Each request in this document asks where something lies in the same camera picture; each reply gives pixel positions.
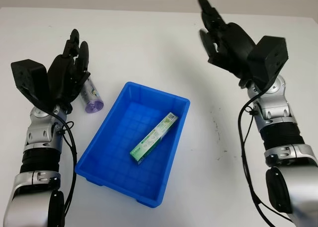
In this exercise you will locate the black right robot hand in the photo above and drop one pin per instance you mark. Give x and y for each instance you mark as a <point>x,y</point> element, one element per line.
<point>224,45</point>

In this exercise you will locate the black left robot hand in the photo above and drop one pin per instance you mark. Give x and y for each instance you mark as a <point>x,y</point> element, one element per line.
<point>65,76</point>

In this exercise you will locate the green toothpaste box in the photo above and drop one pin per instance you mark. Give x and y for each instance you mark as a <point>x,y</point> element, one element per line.
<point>154,137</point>

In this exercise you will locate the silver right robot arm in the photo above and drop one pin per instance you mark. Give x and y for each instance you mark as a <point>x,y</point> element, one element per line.
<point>283,137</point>

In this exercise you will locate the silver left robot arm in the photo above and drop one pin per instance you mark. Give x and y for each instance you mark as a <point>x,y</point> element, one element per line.
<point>34,167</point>

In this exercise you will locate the blue plastic tray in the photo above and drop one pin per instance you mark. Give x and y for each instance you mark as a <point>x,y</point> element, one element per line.
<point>133,142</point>

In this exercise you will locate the purple-capped cylindrical bottle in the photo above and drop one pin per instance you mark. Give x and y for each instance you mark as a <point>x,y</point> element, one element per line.
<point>92,98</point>

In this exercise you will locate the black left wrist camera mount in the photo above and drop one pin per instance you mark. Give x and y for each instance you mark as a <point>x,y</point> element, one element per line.
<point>29,81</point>

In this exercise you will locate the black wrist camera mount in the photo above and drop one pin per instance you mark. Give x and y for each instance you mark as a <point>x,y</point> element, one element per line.
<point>29,81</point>
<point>269,59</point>

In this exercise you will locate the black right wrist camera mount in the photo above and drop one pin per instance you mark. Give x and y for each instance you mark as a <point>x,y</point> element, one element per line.
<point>269,59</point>

